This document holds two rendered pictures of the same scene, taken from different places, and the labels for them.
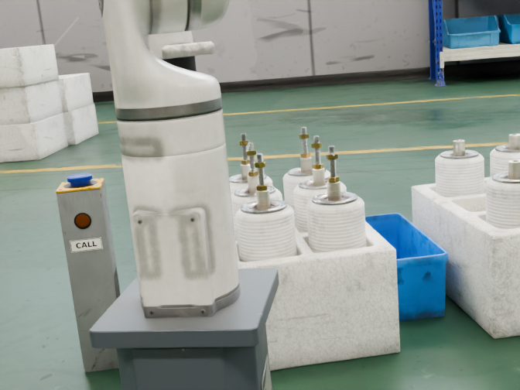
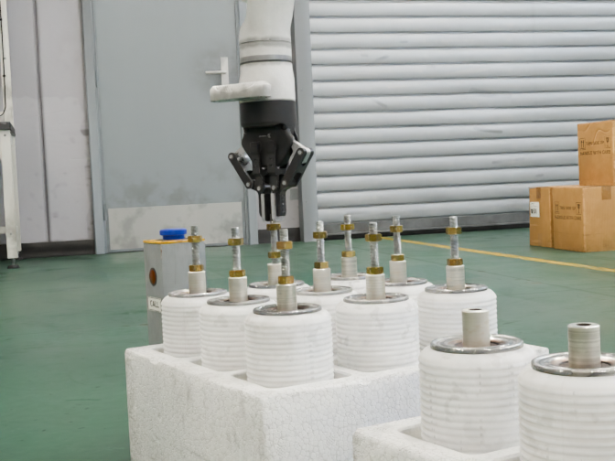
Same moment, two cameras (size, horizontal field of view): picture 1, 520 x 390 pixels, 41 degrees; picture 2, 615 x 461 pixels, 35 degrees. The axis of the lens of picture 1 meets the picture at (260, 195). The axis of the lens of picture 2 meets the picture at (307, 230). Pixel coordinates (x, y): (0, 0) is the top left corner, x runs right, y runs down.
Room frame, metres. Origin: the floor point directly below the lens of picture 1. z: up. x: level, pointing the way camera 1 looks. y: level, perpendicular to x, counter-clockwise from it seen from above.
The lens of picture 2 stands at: (0.70, -1.11, 0.39)
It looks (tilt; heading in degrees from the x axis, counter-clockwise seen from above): 3 degrees down; 66
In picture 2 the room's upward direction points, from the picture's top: 3 degrees counter-clockwise
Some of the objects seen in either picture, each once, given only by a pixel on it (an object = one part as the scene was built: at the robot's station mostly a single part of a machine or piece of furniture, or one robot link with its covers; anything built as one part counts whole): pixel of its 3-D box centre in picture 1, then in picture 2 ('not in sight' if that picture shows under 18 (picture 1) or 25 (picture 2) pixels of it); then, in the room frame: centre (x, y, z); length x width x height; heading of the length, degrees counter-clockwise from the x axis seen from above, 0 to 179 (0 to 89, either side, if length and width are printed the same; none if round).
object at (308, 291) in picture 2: (254, 191); (322, 291); (1.22, 0.01, 0.25); 0.08 x 0.08 x 0.01
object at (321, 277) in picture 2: (254, 184); (321, 281); (1.22, 0.01, 0.26); 0.02 x 0.02 x 0.03
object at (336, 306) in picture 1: (262, 276); (328, 418); (1.22, 0.01, 0.09); 0.39 x 0.39 x 0.18; 6
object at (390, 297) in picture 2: (319, 184); (375, 299); (1.24, -0.11, 0.25); 0.08 x 0.08 x 0.01
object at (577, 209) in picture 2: not in sight; (590, 217); (3.84, 2.58, 0.15); 0.30 x 0.24 x 0.30; 79
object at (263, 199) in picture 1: (263, 200); (238, 290); (1.11, 0.00, 0.26); 0.02 x 0.02 x 0.03
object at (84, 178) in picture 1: (80, 181); (173, 235); (1.12, 0.29, 0.32); 0.04 x 0.04 x 0.02
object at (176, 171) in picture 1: (180, 207); not in sight; (0.61, 0.07, 0.39); 0.09 x 0.09 x 0.17; 80
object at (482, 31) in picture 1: (469, 32); not in sight; (5.41, -1.69, 0.36); 0.50 x 0.38 x 0.21; 171
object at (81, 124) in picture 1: (53, 125); not in sight; (4.01, 1.14, 0.09); 0.39 x 0.39 x 0.18; 83
